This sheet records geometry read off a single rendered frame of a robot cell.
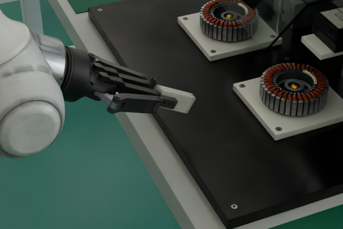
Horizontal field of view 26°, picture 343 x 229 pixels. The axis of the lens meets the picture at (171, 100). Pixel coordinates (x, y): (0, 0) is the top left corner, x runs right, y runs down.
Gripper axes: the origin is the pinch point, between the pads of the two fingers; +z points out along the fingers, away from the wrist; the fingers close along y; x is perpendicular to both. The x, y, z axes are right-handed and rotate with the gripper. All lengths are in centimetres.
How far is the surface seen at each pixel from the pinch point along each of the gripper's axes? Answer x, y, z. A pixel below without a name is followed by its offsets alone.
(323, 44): 16.3, 0.6, 20.9
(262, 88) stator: 5.4, -0.8, 15.8
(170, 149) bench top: -8.5, 0.7, 4.3
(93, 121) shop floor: -66, -101, 55
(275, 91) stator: 6.6, 1.7, 16.3
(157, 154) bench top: -9.8, 1.0, 2.2
